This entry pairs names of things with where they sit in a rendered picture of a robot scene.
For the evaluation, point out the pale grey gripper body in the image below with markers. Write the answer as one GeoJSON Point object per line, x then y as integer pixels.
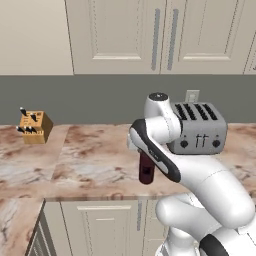
{"type": "Point", "coordinates": [132, 144]}

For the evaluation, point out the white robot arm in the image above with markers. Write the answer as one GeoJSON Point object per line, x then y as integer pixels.
{"type": "Point", "coordinates": [213, 186]}

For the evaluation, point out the dark red bottle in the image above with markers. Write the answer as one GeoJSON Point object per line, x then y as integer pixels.
{"type": "Point", "coordinates": [146, 173]}

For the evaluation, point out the grey four-slot toaster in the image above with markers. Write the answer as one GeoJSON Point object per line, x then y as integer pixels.
{"type": "Point", "coordinates": [200, 133]}

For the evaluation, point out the beige base cupboard door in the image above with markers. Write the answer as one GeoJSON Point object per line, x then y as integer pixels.
{"type": "Point", "coordinates": [100, 230]}
{"type": "Point", "coordinates": [153, 233]}

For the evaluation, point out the wooden knife block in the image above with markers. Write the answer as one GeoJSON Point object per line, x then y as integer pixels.
{"type": "Point", "coordinates": [35, 128]}

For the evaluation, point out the beige base cupboard corner panel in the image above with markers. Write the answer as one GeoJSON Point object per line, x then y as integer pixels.
{"type": "Point", "coordinates": [41, 233]}

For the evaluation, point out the white wall socket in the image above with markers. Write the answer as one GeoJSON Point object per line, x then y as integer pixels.
{"type": "Point", "coordinates": [192, 95]}

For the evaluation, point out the beige wall cupboard door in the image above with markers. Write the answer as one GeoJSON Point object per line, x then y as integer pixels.
{"type": "Point", "coordinates": [113, 33]}
{"type": "Point", "coordinates": [213, 33]}
{"type": "Point", "coordinates": [251, 61]}

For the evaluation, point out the beige wall cupboard side panel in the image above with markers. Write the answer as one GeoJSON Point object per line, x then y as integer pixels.
{"type": "Point", "coordinates": [33, 33]}

